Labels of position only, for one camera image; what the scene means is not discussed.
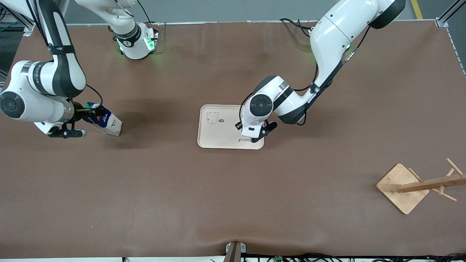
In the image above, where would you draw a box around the blue white milk carton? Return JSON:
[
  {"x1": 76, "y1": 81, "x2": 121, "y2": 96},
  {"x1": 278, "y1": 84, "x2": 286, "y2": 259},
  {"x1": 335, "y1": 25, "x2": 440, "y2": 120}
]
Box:
[{"x1": 83, "y1": 103, "x2": 122, "y2": 136}]

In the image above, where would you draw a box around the aluminium frame post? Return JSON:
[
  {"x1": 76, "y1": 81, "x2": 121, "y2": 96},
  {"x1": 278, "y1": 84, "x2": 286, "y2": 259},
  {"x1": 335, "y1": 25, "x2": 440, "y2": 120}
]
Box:
[
  {"x1": 435, "y1": 0, "x2": 466, "y2": 29},
  {"x1": 0, "y1": 0, "x2": 70, "y2": 37}
]

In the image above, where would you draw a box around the black base cable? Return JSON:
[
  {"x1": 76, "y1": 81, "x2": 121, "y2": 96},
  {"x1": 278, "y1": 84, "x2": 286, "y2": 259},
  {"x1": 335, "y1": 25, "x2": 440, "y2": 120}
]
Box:
[
  {"x1": 279, "y1": 17, "x2": 316, "y2": 37},
  {"x1": 137, "y1": 0, "x2": 153, "y2": 25}
]

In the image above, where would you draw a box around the grey metal clamp bracket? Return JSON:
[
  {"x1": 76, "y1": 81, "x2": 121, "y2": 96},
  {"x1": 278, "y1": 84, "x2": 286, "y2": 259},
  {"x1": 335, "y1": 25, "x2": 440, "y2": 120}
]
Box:
[{"x1": 225, "y1": 241, "x2": 247, "y2": 262}]

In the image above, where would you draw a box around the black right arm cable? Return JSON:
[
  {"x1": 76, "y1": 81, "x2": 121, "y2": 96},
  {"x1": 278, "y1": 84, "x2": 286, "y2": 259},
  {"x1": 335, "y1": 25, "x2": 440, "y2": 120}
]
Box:
[{"x1": 86, "y1": 83, "x2": 104, "y2": 107}]

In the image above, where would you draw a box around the wooden mug stand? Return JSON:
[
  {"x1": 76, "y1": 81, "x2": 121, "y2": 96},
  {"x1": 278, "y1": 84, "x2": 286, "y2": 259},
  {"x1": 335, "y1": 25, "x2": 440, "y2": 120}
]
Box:
[{"x1": 376, "y1": 157, "x2": 466, "y2": 215}]

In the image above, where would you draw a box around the cream rabbit print tray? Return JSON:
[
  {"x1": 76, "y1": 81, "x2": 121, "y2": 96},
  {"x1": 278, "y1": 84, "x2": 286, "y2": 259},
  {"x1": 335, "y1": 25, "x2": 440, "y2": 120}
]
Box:
[{"x1": 197, "y1": 104, "x2": 265, "y2": 150}]

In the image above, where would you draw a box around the brown table mat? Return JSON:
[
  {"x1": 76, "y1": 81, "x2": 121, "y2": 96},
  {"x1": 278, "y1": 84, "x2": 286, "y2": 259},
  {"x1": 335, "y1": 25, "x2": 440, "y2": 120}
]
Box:
[{"x1": 0, "y1": 20, "x2": 466, "y2": 259}]

